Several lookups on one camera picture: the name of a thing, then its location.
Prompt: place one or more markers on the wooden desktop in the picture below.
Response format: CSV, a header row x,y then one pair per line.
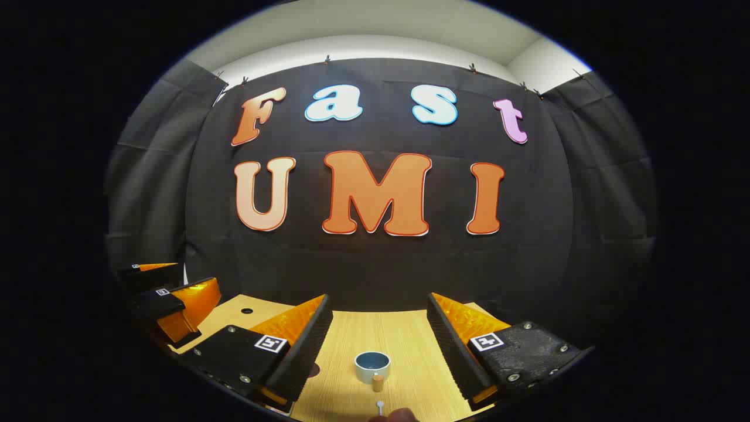
x,y
410,351

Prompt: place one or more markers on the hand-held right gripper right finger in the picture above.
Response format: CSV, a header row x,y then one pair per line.
x,y
451,346

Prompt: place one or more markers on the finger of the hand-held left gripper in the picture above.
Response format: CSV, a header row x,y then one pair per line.
x,y
158,305
149,278

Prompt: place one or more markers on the white toothbrush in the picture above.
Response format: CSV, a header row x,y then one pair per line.
x,y
380,405

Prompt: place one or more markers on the black backdrop cloth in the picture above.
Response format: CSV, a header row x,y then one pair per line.
x,y
375,264

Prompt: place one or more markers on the dark round coaster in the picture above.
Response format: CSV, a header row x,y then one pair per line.
x,y
315,370

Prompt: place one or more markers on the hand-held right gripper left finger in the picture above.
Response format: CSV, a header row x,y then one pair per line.
x,y
304,346

